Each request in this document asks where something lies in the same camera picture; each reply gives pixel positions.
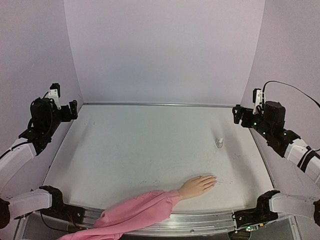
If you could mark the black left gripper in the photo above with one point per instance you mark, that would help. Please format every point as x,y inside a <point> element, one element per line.
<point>68,116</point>

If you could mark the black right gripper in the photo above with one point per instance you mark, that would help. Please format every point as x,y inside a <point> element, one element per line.
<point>244,117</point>

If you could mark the clear nail polish bottle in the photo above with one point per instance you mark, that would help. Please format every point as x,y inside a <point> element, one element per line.
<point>219,144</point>

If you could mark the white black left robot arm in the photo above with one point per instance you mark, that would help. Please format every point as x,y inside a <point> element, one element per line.
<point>28,146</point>

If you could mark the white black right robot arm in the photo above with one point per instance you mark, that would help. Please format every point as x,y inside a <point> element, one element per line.
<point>289,145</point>

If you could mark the pink sleeved forearm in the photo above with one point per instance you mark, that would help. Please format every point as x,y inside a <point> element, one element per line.
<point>134,214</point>

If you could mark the mannequin hand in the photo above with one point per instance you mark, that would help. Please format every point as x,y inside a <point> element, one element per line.
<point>196,186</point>

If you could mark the aluminium back table rail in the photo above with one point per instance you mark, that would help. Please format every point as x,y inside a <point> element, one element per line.
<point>158,104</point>

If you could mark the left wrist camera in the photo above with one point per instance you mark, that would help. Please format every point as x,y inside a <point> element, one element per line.
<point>54,93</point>

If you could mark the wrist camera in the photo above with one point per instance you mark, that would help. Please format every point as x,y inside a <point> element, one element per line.
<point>259,101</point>
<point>54,93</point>

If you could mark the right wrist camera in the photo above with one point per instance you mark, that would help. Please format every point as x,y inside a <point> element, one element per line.
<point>259,101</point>

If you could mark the aluminium front base frame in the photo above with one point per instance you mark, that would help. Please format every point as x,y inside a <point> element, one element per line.
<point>179,226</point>

